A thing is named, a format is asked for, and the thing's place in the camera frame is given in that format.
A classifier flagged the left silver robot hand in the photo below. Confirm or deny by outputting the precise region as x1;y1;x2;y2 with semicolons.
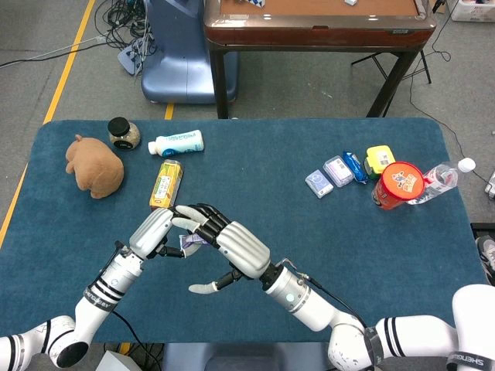
128;204;187;260

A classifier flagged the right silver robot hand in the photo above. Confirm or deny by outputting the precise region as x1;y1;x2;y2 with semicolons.
171;203;271;295

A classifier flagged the purple white tube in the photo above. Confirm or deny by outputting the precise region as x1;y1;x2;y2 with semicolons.
178;230;210;259

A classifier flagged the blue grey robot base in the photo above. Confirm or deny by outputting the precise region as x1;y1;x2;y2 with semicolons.
161;342;329;371

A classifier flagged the yellow label tea bottle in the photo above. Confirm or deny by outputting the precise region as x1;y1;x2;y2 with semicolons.
148;158;185;212

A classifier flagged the blue table mat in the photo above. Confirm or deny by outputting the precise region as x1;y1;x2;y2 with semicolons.
0;117;493;345

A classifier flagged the brown plush toy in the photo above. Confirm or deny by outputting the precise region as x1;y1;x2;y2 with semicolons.
64;134;125;200

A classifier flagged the white blue plastic bottle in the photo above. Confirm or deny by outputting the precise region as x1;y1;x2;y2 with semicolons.
148;129;205;158

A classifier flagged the white tissue pack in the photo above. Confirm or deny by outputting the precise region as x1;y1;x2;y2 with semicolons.
304;168;335;199

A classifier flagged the glass jar black lid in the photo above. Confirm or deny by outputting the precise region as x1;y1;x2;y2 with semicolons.
107;117;142;151

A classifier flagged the clear purple tissue pack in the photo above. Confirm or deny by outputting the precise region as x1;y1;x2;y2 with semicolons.
323;155;355;189

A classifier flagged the white box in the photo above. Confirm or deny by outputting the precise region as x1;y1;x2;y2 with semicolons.
95;349;132;371

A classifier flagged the blue snack packet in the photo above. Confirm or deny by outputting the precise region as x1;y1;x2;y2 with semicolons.
342;150;368;186

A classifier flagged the yellow lid green box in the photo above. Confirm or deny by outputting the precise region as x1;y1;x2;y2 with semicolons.
364;145;397;181

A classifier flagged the red instant noodle cup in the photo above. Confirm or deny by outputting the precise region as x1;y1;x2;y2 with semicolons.
371;161;425;211

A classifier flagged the grey power strip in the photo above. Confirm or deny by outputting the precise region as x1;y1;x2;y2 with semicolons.
117;38;155;77

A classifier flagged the clear water bottle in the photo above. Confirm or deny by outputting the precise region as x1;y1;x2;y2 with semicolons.
406;157;476;208

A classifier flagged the brown mahjong table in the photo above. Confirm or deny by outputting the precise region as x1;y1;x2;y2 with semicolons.
203;0;438;119

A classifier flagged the grey sneaker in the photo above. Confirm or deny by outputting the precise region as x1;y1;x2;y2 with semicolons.
474;235;495;287

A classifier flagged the white storage crate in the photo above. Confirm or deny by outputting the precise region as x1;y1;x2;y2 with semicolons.
450;0;495;22

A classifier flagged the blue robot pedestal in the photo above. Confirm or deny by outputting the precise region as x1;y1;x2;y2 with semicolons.
140;0;239;105

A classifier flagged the white floor cable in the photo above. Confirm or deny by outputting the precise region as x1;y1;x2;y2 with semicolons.
0;34;109;70

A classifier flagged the black floor cable bundle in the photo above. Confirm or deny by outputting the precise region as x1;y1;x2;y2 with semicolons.
94;0;158;51

